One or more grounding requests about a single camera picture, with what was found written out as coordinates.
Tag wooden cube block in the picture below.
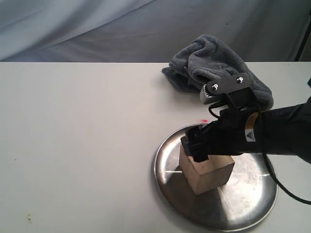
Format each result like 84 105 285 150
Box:
179 146 235 195

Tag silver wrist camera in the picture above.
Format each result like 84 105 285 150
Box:
200 73 257 118

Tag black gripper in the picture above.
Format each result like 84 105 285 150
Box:
181 108 261 163

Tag black camera cable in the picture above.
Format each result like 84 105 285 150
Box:
207 101 311 204

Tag grey fleece cloth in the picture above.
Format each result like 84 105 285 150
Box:
162 34 274 110

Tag grey backdrop sheet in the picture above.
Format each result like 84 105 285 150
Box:
0 0 311 62

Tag round stainless steel plate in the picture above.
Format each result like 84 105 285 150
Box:
154 124 278 233

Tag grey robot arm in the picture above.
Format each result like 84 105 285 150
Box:
181 98 311 163

